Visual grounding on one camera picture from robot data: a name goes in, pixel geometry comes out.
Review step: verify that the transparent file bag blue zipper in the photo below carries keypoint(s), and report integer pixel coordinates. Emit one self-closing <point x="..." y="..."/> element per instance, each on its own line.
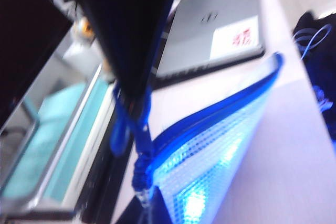
<point x="210" y="169"/>

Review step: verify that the teal book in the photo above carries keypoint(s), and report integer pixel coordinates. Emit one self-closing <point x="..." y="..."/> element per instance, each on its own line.
<point x="65" y="150"/>

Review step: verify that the black fabric bag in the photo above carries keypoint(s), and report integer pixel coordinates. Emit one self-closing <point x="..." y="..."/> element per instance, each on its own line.
<point x="320" y="77"/>

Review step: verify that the white square container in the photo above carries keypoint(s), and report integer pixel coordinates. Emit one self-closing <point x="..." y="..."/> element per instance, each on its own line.
<point x="84" y="53"/>

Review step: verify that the black AOC monitor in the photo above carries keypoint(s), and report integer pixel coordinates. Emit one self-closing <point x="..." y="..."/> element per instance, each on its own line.
<point x="23" y="37"/>

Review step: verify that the silver laptop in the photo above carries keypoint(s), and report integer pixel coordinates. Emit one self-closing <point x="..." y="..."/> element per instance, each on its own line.
<point x="210" y="24"/>

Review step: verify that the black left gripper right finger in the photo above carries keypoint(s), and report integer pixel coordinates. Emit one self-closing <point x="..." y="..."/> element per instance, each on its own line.
<point x="141" y="11"/>

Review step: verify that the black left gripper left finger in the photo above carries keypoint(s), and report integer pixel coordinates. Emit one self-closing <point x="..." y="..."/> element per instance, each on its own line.
<point x="105" y="11"/>

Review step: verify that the sunflower plush toy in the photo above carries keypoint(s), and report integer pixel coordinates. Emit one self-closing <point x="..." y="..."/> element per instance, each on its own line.
<point x="83" y="26"/>

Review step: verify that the black flat box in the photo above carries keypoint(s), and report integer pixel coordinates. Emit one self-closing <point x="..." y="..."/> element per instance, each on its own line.
<point x="105" y="171"/>
<point x="120" y="203"/>

